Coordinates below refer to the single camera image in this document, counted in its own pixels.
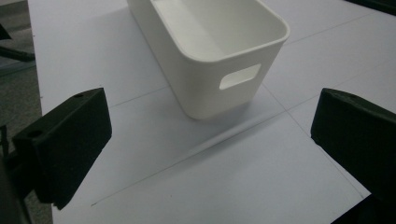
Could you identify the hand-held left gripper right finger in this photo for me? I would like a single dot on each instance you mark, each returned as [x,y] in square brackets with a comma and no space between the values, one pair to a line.
[358,140]

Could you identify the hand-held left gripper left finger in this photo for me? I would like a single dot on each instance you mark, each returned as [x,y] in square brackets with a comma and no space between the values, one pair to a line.
[65,140]

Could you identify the white plastic storage bin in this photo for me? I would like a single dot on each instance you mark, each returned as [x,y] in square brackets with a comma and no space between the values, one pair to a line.
[205,90]

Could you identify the white table mat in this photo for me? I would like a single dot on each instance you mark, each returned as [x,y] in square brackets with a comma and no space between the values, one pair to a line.
[202,174]

